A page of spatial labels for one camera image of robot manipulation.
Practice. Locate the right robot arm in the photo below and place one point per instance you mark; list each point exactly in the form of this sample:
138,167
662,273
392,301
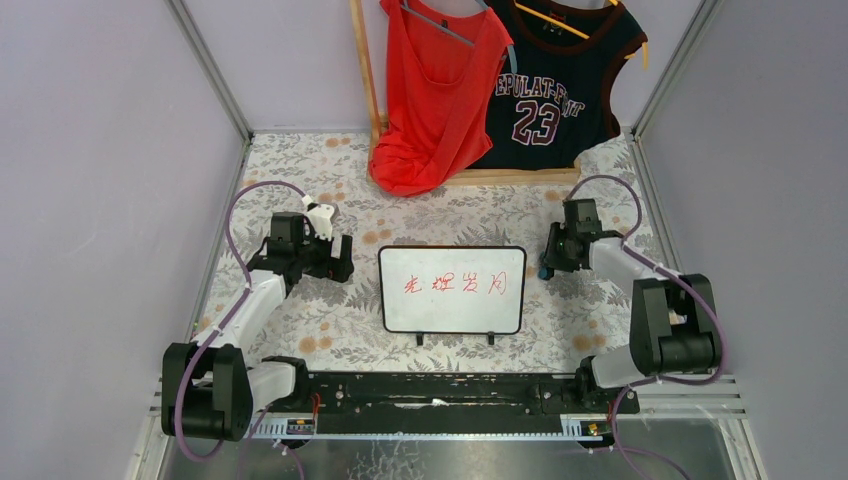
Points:
672,318

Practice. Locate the black-framed whiteboard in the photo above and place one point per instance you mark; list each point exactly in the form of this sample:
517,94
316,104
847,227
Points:
452,290

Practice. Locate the yellow clothes hanger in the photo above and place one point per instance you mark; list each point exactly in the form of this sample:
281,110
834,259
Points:
558,20

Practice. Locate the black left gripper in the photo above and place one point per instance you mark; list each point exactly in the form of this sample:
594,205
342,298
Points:
341,258

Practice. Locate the wooden clothes rack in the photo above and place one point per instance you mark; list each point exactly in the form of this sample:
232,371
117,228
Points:
424,132

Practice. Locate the grey clothes hanger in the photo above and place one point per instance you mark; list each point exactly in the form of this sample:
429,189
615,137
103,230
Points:
510,55

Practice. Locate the floral tablecloth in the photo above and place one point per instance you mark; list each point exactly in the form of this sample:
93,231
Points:
339,326

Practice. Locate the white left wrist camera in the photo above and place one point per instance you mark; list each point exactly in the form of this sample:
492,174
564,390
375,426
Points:
319,217

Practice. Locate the red tank top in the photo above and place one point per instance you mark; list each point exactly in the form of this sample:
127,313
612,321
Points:
437,93

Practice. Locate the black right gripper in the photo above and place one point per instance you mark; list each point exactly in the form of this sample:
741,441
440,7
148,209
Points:
553,252

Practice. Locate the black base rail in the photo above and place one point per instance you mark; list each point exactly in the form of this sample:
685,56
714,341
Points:
446,405

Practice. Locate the black number 23 jersey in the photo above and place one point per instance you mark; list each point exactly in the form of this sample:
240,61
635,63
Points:
558,103

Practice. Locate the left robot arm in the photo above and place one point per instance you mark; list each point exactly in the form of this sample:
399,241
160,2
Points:
208,389

